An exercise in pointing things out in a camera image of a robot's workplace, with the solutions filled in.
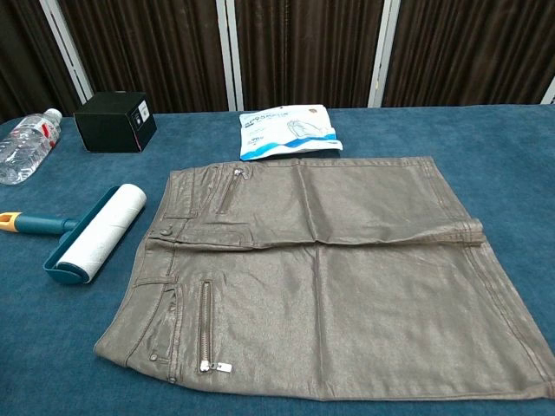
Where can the dark curtain folding screen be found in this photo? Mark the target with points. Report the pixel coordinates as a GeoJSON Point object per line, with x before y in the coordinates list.
{"type": "Point", "coordinates": [303, 43]}

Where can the black cardboard box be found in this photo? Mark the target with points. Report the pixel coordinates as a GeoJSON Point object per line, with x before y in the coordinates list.
{"type": "Point", "coordinates": [108, 125]}

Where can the blue velvet tablecloth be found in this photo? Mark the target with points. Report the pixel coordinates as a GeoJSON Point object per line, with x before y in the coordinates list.
{"type": "Point", "coordinates": [498, 143]}

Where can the white KP95 mask package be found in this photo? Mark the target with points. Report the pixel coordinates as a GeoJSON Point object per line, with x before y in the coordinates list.
{"type": "Point", "coordinates": [286, 134]}

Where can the clear plastic water bottle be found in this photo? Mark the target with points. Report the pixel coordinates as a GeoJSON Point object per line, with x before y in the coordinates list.
{"type": "Point", "coordinates": [26, 147]}

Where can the metallic taupe zipper skirt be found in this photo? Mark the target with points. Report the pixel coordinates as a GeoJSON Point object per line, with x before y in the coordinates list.
{"type": "Point", "coordinates": [347, 281]}

